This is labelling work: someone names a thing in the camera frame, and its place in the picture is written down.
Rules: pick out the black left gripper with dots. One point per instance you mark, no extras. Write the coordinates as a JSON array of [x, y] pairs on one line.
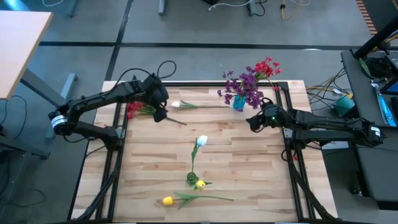
[[155, 91]]

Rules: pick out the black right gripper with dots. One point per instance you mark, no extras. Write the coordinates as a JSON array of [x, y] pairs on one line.
[[275, 118]]

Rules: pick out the white artificial tulip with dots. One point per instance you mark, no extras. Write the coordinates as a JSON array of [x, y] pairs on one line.
[[175, 104]]

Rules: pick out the blue glass vase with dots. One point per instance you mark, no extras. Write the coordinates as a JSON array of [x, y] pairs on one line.
[[238, 104]]

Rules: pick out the red artificial flower bunch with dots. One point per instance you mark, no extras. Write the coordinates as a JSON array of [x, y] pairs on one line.
[[264, 68], [133, 109]]

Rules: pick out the white tulip blue-tinted petals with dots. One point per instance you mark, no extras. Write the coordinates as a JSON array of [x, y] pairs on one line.
[[202, 140]]

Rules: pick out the yellow artificial tulip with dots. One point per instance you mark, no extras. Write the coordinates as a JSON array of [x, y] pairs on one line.
[[168, 201], [200, 184]]

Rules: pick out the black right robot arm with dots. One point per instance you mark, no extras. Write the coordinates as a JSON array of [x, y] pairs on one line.
[[326, 124]]

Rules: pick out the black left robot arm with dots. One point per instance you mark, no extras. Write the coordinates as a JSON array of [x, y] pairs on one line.
[[93, 101]]

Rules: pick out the green glass vase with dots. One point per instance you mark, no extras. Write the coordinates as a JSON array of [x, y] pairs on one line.
[[191, 177]]

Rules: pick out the white flat panel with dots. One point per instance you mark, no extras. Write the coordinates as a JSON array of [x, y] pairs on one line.
[[335, 146]]

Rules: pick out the teal tape roll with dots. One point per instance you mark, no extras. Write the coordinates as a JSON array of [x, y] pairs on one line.
[[343, 105]]

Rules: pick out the grey desk leg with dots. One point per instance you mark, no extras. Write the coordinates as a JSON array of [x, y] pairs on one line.
[[72, 7], [40, 88], [161, 7], [252, 7]]

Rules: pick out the black work desk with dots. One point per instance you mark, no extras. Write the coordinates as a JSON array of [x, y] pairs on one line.
[[360, 93]]

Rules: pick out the blue package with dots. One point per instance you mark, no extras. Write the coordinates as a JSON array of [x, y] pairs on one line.
[[385, 109]]

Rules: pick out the grey padded bench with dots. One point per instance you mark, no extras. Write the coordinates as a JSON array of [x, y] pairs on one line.
[[379, 171]]

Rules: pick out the black desk foot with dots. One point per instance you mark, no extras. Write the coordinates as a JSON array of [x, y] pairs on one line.
[[31, 152]]

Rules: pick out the black tablet blue screen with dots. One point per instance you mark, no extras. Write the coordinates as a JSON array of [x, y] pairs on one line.
[[391, 88]]

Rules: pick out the black pole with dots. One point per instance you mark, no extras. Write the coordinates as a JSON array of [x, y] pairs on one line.
[[376, 39]]

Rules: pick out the light wooden desk top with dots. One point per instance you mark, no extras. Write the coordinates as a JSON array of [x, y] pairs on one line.
[[21, 53]]

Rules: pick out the black floor mat striped edge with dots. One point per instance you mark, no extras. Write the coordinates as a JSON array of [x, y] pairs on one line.
[[382, 12]]

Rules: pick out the black aluminium table frame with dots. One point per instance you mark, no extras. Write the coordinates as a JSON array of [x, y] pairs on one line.
[[202, 84]]

